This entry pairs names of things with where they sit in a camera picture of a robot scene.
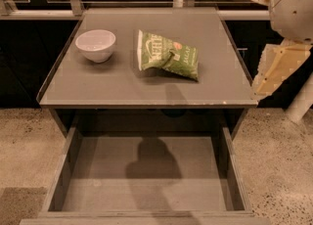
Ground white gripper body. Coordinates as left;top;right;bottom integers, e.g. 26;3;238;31
269;0;313;44

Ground green jalapeno chip bag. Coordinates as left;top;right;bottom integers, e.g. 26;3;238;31
137;30;199;81

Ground grey cabinet with glass top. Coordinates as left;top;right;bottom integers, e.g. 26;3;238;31
36;6;259;139

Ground grey open top drawer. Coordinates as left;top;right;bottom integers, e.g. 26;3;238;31
20;120;270;225

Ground white ceramic bowl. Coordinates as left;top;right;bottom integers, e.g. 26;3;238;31
75;29;116;63

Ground white pipe post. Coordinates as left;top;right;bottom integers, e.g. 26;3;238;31
287;72;313;122

